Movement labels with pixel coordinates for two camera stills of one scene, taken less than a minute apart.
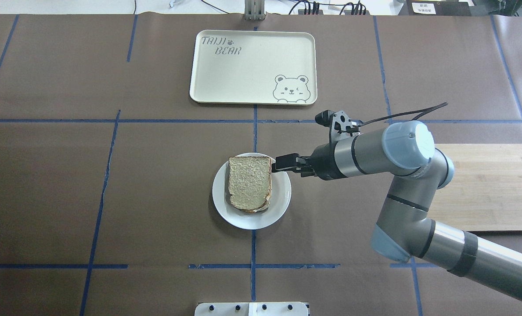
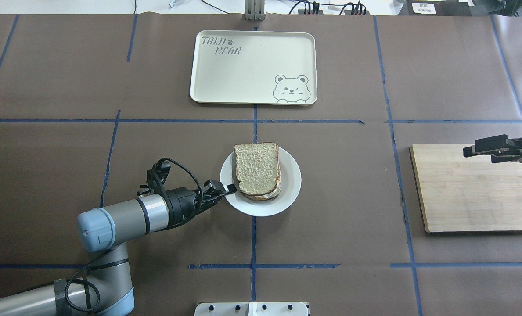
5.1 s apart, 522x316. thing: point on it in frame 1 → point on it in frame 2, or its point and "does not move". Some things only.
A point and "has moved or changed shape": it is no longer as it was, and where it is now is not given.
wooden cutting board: (494, 187) does not move
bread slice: (250, 181) has moved or changed shape
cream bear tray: (254, 67) does not move
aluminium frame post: (254, 10) does not move
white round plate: (280, 197) has moved or changed shape
